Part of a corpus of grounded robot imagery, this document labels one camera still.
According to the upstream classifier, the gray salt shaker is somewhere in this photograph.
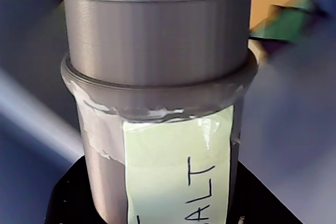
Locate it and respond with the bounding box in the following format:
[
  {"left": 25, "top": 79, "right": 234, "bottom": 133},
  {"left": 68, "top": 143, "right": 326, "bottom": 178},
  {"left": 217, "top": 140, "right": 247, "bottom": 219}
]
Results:
[{"left": 59, "top": 0, "right": 261, "bottom": 224}]

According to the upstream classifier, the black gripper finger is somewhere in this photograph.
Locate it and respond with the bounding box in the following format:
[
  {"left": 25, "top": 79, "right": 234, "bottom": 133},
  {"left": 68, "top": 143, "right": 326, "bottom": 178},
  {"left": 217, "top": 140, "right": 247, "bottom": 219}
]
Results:
[
  {"left": 46, "top": 155, "right": 109, "bottom": 224},
  {"left": 227, "top": 161, "right": 307, "bottom": 224}
]

